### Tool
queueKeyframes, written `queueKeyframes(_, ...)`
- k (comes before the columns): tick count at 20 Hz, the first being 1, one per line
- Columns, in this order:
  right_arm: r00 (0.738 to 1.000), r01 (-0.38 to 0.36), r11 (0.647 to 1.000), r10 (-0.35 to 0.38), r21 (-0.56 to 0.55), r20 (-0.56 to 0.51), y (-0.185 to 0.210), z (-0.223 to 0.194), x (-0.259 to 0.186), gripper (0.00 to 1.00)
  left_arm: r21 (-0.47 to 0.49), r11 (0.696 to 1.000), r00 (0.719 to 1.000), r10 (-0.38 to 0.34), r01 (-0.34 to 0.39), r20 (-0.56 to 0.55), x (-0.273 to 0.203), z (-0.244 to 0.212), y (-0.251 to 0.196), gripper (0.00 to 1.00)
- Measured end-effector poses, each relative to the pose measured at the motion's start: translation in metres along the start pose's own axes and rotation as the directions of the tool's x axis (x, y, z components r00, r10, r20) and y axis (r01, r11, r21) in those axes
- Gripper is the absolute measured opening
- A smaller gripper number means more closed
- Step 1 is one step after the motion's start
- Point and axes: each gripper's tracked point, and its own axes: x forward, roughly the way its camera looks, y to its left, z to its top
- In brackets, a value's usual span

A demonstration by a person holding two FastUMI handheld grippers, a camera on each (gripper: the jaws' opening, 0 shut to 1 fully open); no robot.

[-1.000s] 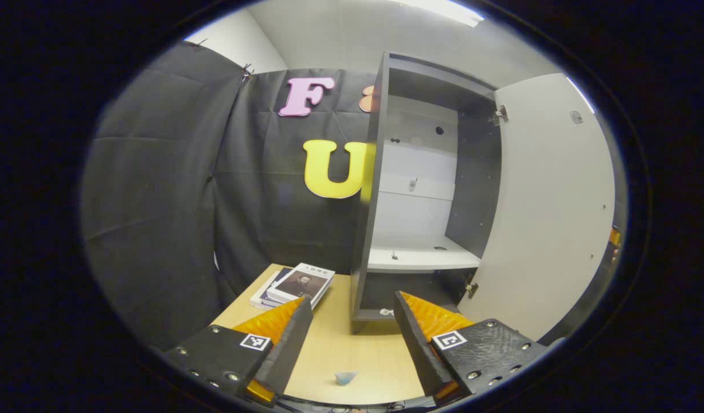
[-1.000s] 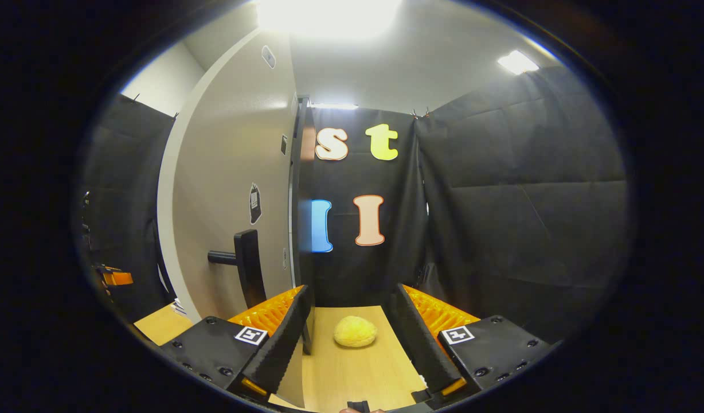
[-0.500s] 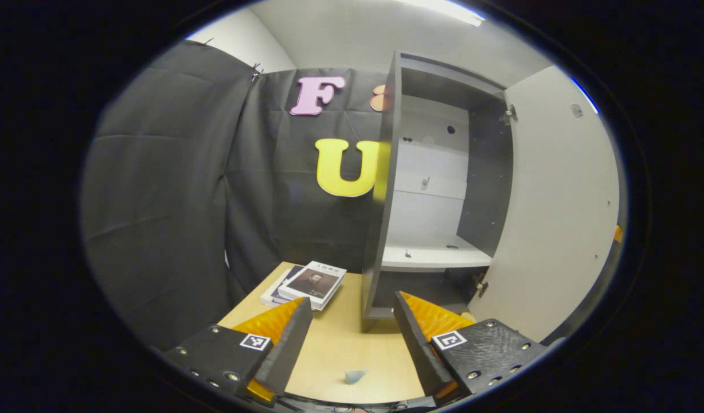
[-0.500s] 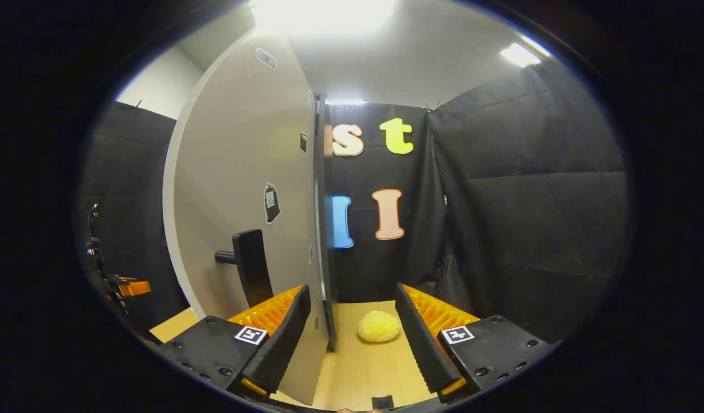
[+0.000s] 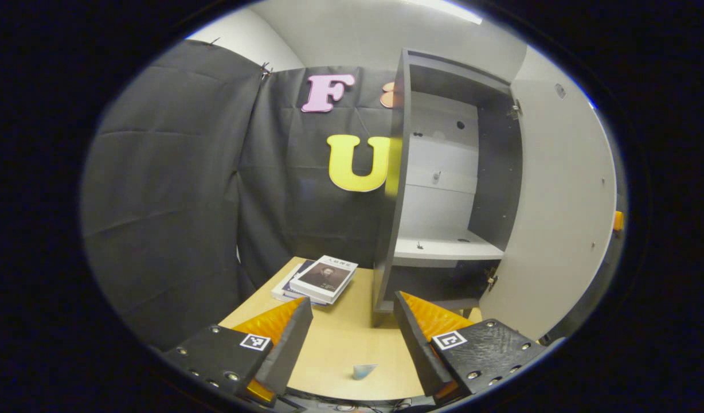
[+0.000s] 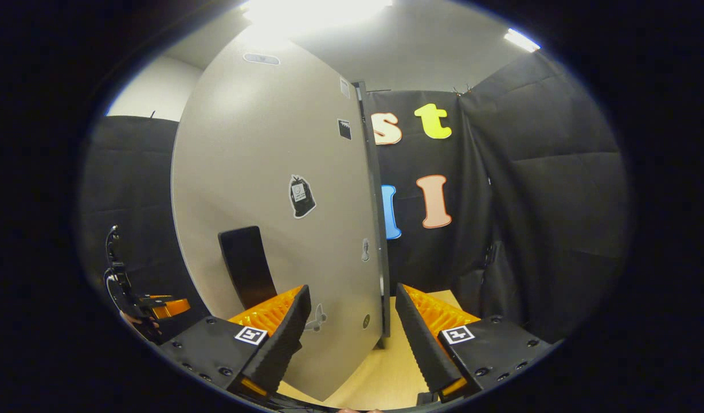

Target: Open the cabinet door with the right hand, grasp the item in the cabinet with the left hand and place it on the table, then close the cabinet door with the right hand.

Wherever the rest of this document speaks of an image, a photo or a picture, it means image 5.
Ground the thin black cable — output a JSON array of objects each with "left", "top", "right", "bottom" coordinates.
[{"left": 329, "top": 399, "right": 413, "bottom": 413}]

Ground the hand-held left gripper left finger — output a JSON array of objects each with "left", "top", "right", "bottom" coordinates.
[{"left": 162, "top": 297, "right": 314, "bottom": 408}]

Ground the white portrait cover book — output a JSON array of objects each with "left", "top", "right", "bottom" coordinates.
[{"left": 289, "top": 255, "right": 359, "bottom": 305}]

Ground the dark blue book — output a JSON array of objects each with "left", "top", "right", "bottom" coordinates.
[{"left": 280, "top": 261, "right": 316, "bottom": 302}]

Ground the ceiling light panel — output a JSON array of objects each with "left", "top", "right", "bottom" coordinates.
[{"left": 404, "top": 0, "right": 483, "bottom": 25}]

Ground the black backdrop cloth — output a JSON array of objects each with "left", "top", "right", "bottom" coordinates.
[{"left": 80, "top": 39, "right": 628, "bottom": 352}]

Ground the plain white book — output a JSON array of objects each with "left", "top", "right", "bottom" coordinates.
[{"left": 271, "top": 261, "right": 307, "bottom": 303}]

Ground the dark grey cabinet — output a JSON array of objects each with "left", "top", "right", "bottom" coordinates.
[{"left": 372, "top": 48, "right": 525, "bottom": 328}]

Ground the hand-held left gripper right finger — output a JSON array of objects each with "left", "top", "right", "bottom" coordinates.
[{"left": 393, "top": 291, "right": 562, "bottom": 407}]

